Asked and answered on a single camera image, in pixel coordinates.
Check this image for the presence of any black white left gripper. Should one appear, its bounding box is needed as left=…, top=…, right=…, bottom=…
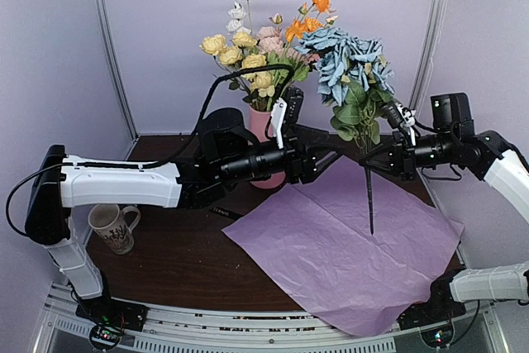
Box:
left=219, top=124, right=346, bottom=185

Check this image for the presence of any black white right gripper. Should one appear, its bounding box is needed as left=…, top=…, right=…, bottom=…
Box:
left=359, top=128, right=458, bottom=182

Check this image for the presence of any blue hydrangea flower stem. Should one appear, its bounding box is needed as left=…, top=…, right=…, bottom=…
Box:
left=295, top=26, right=397, bottom=235

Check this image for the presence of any cream yellow flower stem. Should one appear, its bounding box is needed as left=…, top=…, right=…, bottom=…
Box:
left=199, top=32, right=276, bottom=112

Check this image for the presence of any purple tissue paper sheet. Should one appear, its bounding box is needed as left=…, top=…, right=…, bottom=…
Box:
left=224, top=157, right=464, bottom=336

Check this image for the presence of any black ribbon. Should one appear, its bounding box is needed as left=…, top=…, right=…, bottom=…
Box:
left=210, top=207, right=242, bottom=221

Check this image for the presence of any pink rose flower stem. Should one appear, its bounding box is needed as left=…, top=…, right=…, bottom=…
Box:
left=255, top=12, right=322, bottom=112

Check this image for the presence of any peach poppy flower stem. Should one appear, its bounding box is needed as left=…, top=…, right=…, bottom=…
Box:
left=260, top=6, right=338, bottom=105

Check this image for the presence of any orange flower stem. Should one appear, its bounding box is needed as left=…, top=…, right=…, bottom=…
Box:
left=266, top=0, right=336, bottom=112

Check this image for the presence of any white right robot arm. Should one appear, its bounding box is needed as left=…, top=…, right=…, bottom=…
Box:
left=359, top=93, right=528, bottom=322

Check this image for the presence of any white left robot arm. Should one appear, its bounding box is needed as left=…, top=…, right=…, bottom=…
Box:
left=25, top=88, right=343, bottom=323

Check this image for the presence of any pink vase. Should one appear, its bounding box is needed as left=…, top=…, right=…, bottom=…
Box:
left=248, top=107, right=286, bottom=189

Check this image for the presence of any clear printed glass cup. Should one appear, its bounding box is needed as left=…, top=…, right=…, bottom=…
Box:
left=88, top=204, right=141, bottom=255

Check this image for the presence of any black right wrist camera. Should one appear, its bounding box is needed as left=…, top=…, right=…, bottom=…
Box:
left=430, top=93, right=474, bottom=139

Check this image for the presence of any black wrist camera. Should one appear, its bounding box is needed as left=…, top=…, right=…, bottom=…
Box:
left=198, top=107, right=260, bottom=165
left=430, top=93, right=474, bottom=139

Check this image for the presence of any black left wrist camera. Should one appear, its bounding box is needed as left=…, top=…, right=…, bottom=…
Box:
left=198, top=107, right=260, bottom=165

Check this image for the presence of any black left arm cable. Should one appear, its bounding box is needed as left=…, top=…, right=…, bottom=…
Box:
left=5, top=64, right=297, bottom=241

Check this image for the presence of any aluminium right corner post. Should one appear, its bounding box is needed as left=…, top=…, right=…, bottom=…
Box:
left=407, top=0, right=447, bottom=112

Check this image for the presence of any aluminium corner post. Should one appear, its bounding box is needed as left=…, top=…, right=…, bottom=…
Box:
left=407, top=0, right=447, bottom=112
left=94, top=0, right=139, bottom=141

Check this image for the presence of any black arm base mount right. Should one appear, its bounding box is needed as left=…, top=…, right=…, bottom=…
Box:
left=398, top=279, right=466, bottom=331

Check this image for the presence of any aluminium front rail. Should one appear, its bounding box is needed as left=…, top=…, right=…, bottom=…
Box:
left=41, top=282, right=497, bottom=353

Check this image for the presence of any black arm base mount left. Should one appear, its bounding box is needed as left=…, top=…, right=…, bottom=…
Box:
left=75, top=297, right=148, bottom=332

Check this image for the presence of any aluminium left corner post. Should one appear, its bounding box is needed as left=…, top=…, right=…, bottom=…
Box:
left=94, top=0, right=139, bottom=141

